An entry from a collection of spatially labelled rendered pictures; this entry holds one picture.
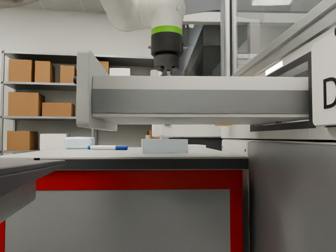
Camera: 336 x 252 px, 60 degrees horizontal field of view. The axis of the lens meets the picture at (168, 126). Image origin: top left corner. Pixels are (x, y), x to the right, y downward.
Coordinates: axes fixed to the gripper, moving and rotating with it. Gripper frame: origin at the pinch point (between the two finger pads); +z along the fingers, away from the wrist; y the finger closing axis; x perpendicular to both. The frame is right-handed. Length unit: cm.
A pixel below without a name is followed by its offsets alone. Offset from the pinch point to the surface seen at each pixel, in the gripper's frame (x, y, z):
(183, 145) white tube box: -4.1, -5.1, 5.6
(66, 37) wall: 111, 387, -154
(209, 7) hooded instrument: -27, 48, -58
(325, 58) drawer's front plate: -13, -51, -6
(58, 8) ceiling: 122, 379, -197
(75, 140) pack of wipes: 30.0, 24.5, 4.4
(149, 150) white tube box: 5.3, -5.1, 7.0
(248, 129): -18.4, -15.4, 1.4
